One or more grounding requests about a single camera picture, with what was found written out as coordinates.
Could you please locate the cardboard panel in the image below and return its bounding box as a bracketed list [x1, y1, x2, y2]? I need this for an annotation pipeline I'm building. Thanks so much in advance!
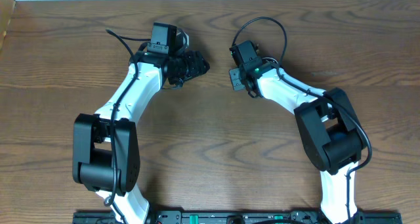
[0, 0, 16, 49]

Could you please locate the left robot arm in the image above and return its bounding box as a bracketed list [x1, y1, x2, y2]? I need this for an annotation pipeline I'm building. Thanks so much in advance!
[72, 22, 209, 223]

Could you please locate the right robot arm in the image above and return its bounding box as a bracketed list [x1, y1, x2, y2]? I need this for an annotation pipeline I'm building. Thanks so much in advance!
[230, 41, 372, 223]

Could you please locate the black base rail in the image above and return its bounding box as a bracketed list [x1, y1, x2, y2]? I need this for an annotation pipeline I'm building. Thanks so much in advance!
[72, 210, 403, 224]

